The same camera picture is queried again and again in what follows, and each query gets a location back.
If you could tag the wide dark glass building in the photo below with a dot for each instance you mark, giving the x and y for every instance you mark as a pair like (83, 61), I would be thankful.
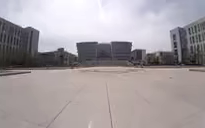
(103, 50)

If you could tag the pale stone slab plaza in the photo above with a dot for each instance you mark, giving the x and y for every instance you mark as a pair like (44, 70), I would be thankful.
(106, 96)

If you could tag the small grey building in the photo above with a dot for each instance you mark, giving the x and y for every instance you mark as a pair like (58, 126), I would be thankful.
(138, 54)

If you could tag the low grey building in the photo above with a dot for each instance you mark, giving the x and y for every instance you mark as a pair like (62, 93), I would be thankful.
(58, 57)

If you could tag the low pale building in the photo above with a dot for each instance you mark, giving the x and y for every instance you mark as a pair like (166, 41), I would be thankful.
(161, 57)

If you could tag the raised stone kerb strip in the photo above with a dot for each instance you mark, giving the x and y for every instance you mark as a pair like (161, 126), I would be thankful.
(8, 73)
(203, 70)

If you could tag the large grey multistorey building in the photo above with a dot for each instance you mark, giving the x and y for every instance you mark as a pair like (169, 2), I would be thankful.
(10, 40)

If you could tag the white building with window grid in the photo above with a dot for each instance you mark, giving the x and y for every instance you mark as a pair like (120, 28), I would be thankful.
(196, 40)

